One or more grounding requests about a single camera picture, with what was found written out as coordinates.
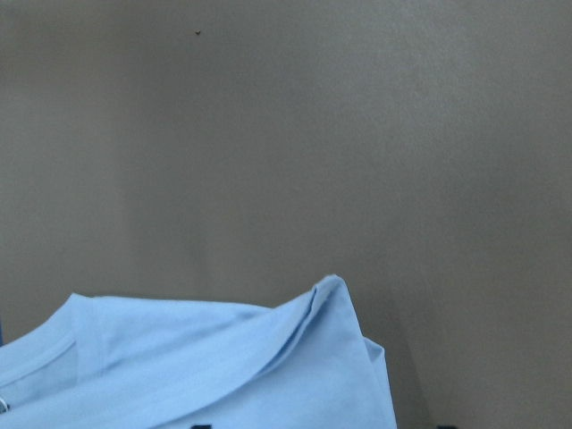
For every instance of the light blue t-shirt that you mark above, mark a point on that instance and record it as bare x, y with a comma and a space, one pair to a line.
110, 362

